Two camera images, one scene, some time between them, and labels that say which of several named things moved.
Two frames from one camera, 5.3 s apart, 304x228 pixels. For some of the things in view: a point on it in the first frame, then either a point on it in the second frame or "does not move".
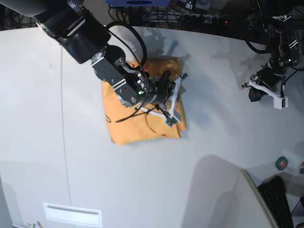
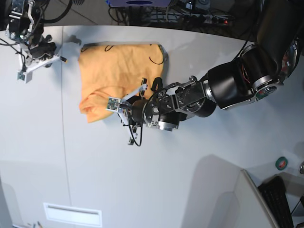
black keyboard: (273, 190) does not move
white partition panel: (253, 211) does not move
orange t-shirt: (147, 125) to (113, 70)
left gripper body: (164, 87) to (44, 50)
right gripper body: (273, 73) to (149, 110)
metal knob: (301, 168) does not move
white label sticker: (73, 214) does not move
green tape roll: (281, 163) does not move
